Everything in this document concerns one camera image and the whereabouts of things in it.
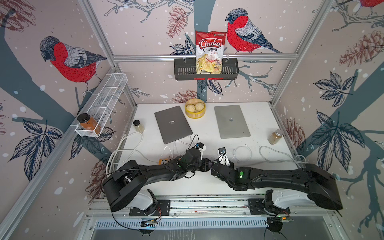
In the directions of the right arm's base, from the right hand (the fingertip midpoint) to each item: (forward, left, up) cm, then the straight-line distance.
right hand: (216, 163), depth 82 cm
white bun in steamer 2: (+44, +11, 0) cm, 45 cm away
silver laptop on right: (+34, -13, -6) cm, 37 cm away
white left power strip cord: (+6, +54, -7) cm, 54 cm away
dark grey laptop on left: (+31, +30, -6) cm, 43 cm away
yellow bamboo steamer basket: (+39, +12, -4) cm, 41 cm away
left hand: (0, +1, +1) cm, 1 cm away
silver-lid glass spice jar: (+18, -38, 0) cm, 42 cm away
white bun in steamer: (+43, +17, 0) cm, 46 cm away
